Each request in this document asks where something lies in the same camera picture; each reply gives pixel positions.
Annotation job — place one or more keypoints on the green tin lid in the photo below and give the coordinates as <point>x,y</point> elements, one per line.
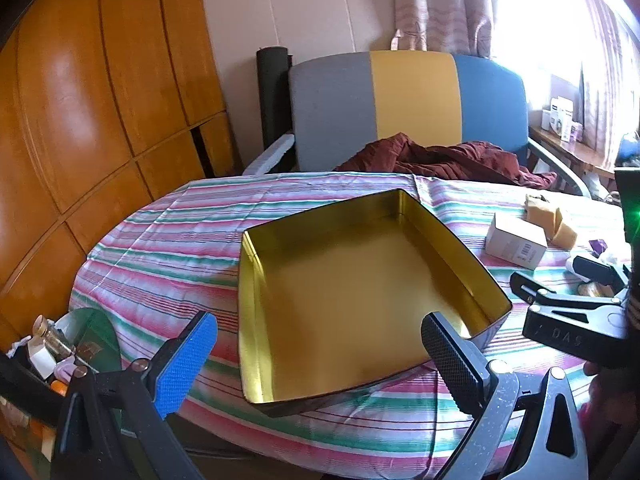
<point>95,335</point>

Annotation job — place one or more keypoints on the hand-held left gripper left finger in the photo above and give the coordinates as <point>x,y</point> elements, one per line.
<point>185,365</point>

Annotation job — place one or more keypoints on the patterned curtain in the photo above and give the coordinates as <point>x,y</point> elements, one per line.
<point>607,60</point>
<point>440,5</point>

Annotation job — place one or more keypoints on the white carton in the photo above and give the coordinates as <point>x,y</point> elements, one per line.
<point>560,117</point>

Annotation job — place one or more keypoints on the purple packet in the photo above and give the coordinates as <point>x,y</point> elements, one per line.
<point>598,247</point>

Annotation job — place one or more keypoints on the wooden wardrobe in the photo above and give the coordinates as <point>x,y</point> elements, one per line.
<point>100,85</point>

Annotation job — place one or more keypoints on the grey yellow blue chair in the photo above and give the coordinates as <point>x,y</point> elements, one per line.
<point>330,110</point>

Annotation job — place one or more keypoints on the cream cardboard box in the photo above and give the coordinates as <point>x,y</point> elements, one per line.
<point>510,240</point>

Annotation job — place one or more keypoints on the tan sponge block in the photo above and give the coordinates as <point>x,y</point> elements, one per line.
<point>565,235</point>
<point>542,212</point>

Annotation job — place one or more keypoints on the gold metal tin box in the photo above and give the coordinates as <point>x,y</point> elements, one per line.
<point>350,300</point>

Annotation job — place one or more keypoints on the pink plastic item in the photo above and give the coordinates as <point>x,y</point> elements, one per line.
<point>70,371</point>

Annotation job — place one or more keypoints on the glass bottle gold cap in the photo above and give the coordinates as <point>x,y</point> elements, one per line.
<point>50,337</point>

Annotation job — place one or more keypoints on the wooden side table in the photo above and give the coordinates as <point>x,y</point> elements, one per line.
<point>575,152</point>

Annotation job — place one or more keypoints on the person's right hand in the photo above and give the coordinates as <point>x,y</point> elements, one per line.
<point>607,400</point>

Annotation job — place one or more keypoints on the small white box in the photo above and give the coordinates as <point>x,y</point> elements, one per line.
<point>41,362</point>

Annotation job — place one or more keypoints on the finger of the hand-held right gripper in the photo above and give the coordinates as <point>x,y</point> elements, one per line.
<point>550,297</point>
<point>597,271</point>

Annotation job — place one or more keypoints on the maroon garment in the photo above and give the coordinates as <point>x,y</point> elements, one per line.
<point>450,160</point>

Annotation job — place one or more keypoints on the black rolled mat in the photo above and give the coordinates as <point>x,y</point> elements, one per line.
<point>270,85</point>

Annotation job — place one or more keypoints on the striped tablecloth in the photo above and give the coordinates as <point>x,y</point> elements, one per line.
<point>175,240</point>

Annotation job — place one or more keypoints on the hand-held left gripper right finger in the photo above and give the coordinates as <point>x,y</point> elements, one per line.
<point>450,365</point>

